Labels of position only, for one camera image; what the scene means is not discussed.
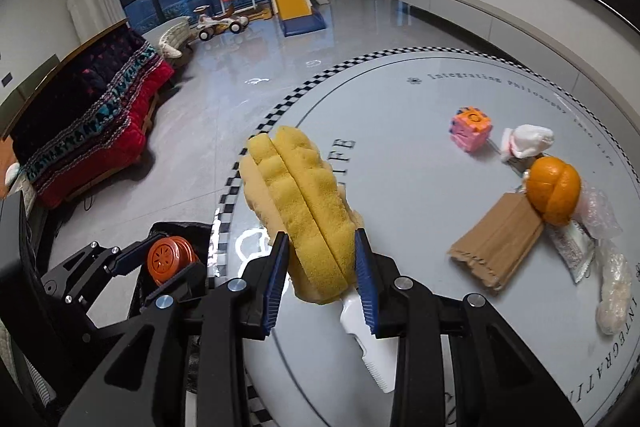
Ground silver foil packet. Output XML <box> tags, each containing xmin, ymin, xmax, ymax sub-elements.
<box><xmin>545</xmin><ymin>219</ymin><xmax>596</xmax><ymax>284</ymax></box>

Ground clear bubble wrap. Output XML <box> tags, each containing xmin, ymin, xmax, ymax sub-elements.
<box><xmin>575</xmin><ymin>186</ymin><xmax>624</xmax><ymax>241</ymax></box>

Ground white sheer curtain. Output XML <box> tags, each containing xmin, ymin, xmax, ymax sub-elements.
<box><xmin>65</xmin><ymin>0</ymin><xmax>127</xmax><ymax>46</ymax></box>

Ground orange round plastic lid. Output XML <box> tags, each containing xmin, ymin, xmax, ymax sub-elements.
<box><xmin>146</xmin><ymin>237</ymin><xmax>199</xmax><ymax>286</ymax></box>

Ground round grey printed rug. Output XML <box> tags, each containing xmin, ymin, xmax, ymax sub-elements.
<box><xmin>207</xmin><ymin>47</ymin><xmax>640</xmax><ymax>427</ymax></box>

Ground orange fruit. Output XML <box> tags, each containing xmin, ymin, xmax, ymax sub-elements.
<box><xmin>526</xmin><ymin>157</ymin><xmax>582</xmax><ymax>226</ymax></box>

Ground white plush toy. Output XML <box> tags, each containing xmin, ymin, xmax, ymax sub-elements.
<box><xmin>500</xmin><ymin>124</ymin><xmax>556</xmax><ymax>162</ymax></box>

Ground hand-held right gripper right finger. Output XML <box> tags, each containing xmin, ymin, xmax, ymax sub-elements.
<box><xmin>354</xmin><ymin>229</ymin><xmax>586</xmax><ymax>427</ymax></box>

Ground white ride-on toy car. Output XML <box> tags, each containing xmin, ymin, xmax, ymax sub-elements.
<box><xmin>194</xmin><ymin>4</ymin><xmax>250</xmax><ymax>42</ymax></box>

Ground wicker basket chair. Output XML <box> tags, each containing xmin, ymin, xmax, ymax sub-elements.
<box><xmin>159</xmin><ymin>19</ymin><xmax>194</xmax><ymax>60</ymax></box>

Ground brown paper sheet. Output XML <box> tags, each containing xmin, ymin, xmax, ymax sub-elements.
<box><xmin>447</xmin><ymin>193</ymin><xmax>546</xmax><ymax>294</ymax></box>

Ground clear plastic bags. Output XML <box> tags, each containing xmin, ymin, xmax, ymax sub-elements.
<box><xmin>595</xmin><ymin>239</ymin><xmax>632</xmax><ymax>336</ymax></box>

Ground wooden sofa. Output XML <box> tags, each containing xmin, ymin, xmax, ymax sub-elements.
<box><xmin>0</xmin><ymin>18</ymin><xmax>176</xmax><ymax>210</ymax></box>

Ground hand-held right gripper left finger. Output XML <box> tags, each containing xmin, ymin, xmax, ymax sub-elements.
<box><xmin>59</xmin><ymin>231</ymin><xmax>291</xmax><ymax>427</ymax></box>

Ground red patterned sofa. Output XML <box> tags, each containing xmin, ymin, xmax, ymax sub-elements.
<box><xmin>10</xmin><ymin>27</ymin><xmax>175</xmax><ymax>208</ymax></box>

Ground white low wall bench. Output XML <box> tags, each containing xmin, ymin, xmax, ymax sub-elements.
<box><xmin>387</xmin><ymin>0</ymin><xmax>640</xmax><ymax>108</ymax></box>

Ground yellow sponge brush white handle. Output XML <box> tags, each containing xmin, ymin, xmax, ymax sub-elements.
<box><xmin>239</xmin><ymin>125</ymin><xmax>398</xmax><ymax>394</ymax></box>

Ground black plastic bag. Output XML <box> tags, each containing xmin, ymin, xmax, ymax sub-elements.
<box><xmin>90</xmin><ymin>221</ymin><xmax>217</xmax><ymax>408</ymax></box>

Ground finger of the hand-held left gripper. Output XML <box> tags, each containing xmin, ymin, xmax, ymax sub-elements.
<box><xmin>142</xmin><ymin>262</ymin><xmax>210</xmax><ymax>314</ymax></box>
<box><xmin>41</xmin><ymin>239</ymin><xmax>157</xmax><ymax>305</ymax></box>

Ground pink toy cube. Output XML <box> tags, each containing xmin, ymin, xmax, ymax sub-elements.
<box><xmin>450</xmin><ymin>107</ymin><xmax>494</xmax><ymax>152</ymax></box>

